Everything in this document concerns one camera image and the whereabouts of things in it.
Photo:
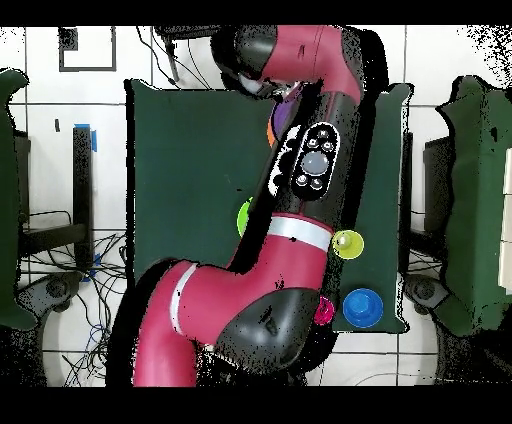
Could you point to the large orange bowl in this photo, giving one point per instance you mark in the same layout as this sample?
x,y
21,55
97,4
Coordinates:
x,y
270,136

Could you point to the purple bowl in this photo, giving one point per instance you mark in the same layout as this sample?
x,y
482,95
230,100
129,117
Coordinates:
x,y
282,116

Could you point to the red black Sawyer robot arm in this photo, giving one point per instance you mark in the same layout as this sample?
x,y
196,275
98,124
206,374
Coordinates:
x,y
280,280

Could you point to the green bowl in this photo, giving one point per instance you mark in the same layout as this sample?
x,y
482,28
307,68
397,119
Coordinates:
x,y
243,218

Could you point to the dark green tablecloth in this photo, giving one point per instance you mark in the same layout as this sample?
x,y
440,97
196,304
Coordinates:
x,y
180,160

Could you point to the yellow cup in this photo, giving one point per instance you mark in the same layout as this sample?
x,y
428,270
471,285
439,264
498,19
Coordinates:
x,y
348,244

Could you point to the pink cup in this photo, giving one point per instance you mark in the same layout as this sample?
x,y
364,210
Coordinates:
x,y
324,312

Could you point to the blue bowl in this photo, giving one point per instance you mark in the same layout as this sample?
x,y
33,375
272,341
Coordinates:
x,y
362,308

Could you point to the blue tape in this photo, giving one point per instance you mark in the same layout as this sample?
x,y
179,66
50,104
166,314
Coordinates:
x,y
94,142

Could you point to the black stand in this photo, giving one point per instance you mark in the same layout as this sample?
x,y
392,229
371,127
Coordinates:
x,y
82,180

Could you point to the dark grey chair base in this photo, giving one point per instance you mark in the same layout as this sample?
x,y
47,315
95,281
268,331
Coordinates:
x,y
424,290
52,290

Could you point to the green cloth covered table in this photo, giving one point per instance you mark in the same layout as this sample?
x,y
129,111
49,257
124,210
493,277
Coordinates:
x,y
480,160
10,200

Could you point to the white box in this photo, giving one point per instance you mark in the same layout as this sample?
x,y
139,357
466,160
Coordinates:
x,y
507,220

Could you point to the black post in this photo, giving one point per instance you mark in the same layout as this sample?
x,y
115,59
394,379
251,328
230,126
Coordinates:
x,y
407,180

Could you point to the black square frame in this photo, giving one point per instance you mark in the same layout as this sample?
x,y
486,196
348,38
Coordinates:
x,y
68,40

